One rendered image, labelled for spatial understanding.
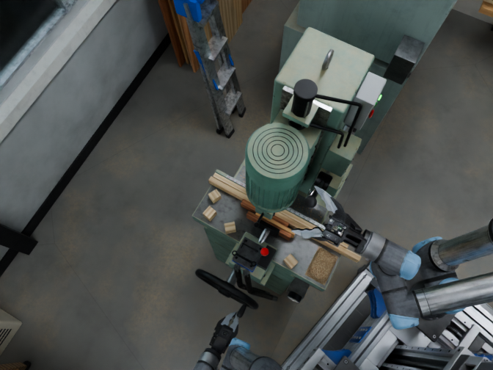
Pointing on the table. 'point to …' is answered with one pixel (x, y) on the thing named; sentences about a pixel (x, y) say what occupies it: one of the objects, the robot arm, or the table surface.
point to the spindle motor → (275, 166)
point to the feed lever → (318, 186)
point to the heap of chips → (321, 266)
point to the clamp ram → (267, 230)
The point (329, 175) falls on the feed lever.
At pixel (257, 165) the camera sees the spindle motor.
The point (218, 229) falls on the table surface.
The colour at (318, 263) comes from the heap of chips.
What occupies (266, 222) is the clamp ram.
